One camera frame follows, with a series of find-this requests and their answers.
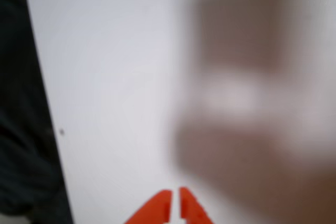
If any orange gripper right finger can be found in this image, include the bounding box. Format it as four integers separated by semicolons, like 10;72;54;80
179;186;215;224

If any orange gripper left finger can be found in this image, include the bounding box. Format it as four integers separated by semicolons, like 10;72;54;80
122;188;173;224

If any person's hand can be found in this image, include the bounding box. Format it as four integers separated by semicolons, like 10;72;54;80
173;0;336;224

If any person's body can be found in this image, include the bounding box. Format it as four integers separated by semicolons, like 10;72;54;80
0;0;76;224

